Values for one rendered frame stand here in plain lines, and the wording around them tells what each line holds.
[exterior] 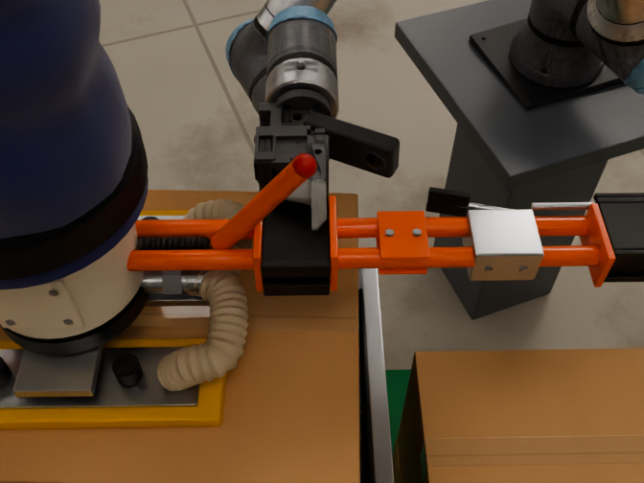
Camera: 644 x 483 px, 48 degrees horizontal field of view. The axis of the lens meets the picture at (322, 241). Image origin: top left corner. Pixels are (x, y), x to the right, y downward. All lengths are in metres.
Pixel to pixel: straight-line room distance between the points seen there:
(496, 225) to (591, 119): 0.78
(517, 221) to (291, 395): 0.30
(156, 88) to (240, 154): 0.46
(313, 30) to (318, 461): 0.52
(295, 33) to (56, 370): 0.49
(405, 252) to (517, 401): 0.65
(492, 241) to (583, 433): 0.65
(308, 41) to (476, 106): 0.63
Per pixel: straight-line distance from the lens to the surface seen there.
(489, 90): 1.54
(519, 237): 0.77
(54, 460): 0.83
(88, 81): 0.61
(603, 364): 1.43
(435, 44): 1.63
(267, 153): 0.80
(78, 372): 0.81
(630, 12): 1.28
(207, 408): 0.79
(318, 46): 0.93
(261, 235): 0.73
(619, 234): 0.80
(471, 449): 1.29
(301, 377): 0.82
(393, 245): 0.74
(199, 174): 2.39
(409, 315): 2.05
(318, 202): 0.74
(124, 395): 0.81
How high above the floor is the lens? 1.72
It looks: 52 degrees down
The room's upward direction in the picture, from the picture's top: straight up
